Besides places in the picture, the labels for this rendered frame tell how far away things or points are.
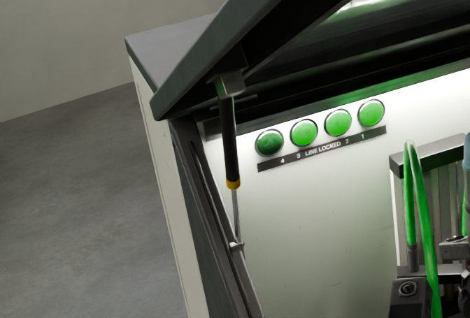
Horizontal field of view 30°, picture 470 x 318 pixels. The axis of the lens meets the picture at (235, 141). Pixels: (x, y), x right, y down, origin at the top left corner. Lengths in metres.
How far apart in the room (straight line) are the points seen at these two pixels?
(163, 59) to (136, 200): 2.60
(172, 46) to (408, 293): 0.66
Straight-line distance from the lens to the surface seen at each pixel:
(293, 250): 1.53
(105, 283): 3.57
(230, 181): 1.15
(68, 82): 5.18
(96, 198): 4.15
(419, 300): 1.08
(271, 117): 1.36
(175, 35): 1.57
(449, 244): 1.32
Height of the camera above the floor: 2.05
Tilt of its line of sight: 28 degrees down
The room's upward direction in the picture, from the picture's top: 10 degrees counter-clockwise
